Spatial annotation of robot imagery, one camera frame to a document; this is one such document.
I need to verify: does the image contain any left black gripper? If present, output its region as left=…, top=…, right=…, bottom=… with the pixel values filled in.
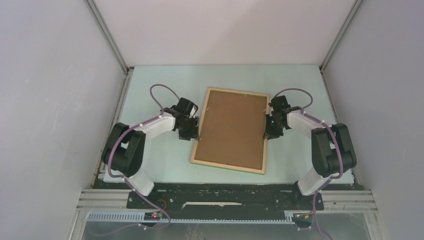
left=177, top=115, right=200, bottom=142

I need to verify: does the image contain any wooden picture frame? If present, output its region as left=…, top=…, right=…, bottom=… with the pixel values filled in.
left=189, top=87, right=271, bottom=175

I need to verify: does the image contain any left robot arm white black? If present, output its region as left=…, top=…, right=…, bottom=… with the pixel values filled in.
left=101, top=97, right=200, bottom=208

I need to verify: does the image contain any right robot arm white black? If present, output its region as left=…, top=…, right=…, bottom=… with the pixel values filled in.
left=263, top=95, right=357, bottom=209

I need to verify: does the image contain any aluminium base extrusion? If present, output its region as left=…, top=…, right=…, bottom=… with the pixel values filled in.
left=77, top=189, right=378, bottom=213

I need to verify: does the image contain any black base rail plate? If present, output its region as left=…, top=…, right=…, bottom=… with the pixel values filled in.
left=126, top=183, right=324, bottom=220

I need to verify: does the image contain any grey cable duct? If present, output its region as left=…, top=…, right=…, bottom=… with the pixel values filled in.
left=86, top=211, right=295, bottom=225

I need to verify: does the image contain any left aluminium corner post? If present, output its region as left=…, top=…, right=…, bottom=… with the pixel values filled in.
left=83, top=0, right=130, bottom=75

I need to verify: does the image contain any aluminium corner post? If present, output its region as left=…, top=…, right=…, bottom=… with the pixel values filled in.
left=83, top=0, right=130, bottom=75
left=319, top=0, right=365, bottom=73

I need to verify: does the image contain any right aluminium corner post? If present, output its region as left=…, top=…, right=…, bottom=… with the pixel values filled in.
left=319, top=0, right=365, bottom=73

